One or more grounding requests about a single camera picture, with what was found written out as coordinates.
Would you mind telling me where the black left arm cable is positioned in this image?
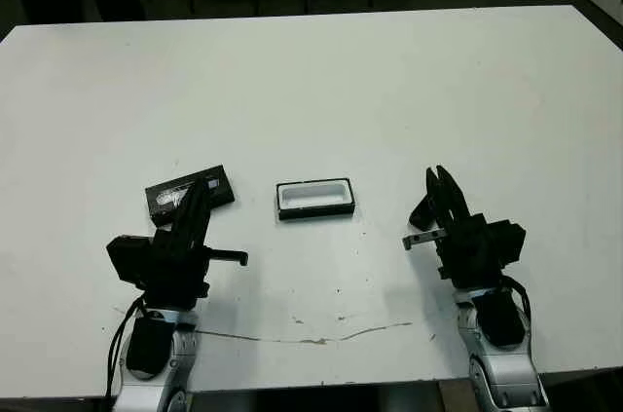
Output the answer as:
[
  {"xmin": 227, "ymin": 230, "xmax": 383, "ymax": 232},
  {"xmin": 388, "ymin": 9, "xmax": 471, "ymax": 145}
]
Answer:
[{"xmin": 103, "ymin": 298, "xmax": 148, "ymax": 399}]

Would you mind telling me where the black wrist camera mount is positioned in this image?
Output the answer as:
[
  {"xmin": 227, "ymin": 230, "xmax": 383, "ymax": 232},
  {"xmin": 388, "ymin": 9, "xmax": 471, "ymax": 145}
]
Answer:
[
  {"xmin": 486, "ymin": 218, "xmax": 529, "ymax": 270},
  {"xmin": 106, "ymin": 235, "xmax": 158, "ymax": 289}
]

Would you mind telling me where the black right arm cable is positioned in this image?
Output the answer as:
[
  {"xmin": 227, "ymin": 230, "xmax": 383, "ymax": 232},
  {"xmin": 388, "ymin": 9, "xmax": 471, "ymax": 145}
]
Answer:
[{"xmin": 505, "ymin": 279, "xmax": 534, "ymax": 338}]

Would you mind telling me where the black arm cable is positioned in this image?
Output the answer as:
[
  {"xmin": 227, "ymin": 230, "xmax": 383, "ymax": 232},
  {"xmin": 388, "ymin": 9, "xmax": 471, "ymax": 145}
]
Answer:
[
  {"xmin": 103, "ymin": 298, "xmax": 148, "ymax": 399},
  {"xmin": 505, "ymin": 279, "xmax": 534, "ymax": 338}
]

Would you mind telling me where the black printed box lid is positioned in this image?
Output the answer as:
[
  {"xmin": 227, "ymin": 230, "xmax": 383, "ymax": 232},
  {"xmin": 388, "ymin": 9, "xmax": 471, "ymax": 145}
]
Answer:
[{"xmin": 144, "ymin": 164, "xmax": 238, "ymax": 228}]

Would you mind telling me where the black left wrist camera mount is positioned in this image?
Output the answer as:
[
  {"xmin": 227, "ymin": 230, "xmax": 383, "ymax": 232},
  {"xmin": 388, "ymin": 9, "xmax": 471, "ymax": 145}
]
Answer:
[{"xmin": 106, "ymin": 235, "xmax": 158, "ymax": 289}]

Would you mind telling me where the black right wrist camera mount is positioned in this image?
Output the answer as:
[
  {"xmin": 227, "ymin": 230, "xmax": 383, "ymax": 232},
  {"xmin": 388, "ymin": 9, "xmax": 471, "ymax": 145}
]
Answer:
[{"xmin": 486, "ymin": 218, "xmax": 529, "ymax": 270}]

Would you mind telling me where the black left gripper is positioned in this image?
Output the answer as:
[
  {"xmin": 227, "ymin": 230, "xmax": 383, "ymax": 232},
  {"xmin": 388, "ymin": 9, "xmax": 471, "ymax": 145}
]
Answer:
[{"xmin": 138, "ymin": 178, "xmax": 251, "ymax": 312}]

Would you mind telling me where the black box base white insert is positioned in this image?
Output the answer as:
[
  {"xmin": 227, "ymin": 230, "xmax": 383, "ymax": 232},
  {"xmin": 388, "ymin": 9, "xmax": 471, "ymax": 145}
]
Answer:
[{"xmin": 275, "ymin": 176, "xmax": 357, "ymax": 222}]

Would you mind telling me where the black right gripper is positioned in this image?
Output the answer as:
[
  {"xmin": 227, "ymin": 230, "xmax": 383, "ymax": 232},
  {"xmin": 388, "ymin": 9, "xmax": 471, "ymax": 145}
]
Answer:
[{"xmin": 402, "ymin": 165, "xmax": 505, "ymax": 293}]

